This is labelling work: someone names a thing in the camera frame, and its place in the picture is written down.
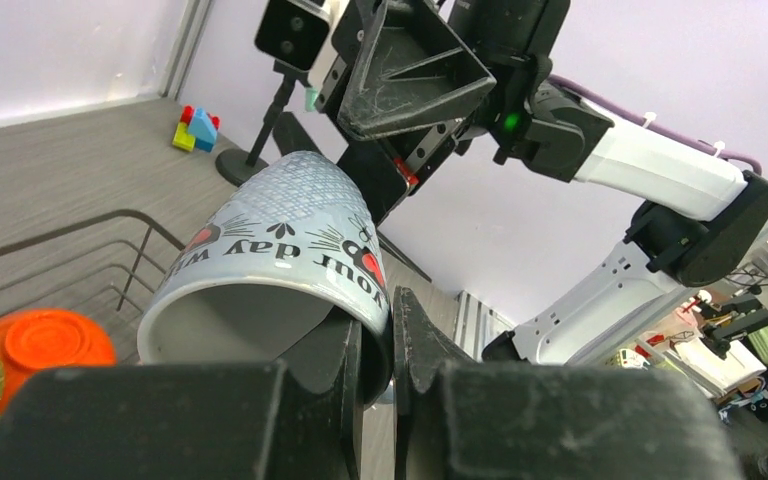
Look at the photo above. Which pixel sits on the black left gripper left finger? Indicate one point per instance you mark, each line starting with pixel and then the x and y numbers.
pixel 298 417

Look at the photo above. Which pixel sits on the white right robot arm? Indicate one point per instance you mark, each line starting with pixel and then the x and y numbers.
pixel 479 142

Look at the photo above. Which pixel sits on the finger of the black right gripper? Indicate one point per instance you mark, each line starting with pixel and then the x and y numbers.
pixel 408 69
pixel 290 136

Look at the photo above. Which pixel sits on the black wire dish rack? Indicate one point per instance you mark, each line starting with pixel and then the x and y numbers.
pixel 107 266

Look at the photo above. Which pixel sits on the colourful toy blocks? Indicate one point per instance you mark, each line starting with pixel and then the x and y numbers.
pixel 196 129

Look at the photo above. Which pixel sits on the grey blue mug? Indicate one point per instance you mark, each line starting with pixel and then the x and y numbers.
pixel 292 244

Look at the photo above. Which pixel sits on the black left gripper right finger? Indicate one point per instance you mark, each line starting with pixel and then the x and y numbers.
pixel 457 418

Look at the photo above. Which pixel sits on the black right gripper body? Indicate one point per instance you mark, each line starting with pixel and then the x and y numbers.
pixel 388 170

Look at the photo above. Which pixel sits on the orange bowl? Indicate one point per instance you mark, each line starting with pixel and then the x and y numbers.
pixel 38 339

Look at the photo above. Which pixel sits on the black microphone stand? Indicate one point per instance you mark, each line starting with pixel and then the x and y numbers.
pixel 236 165

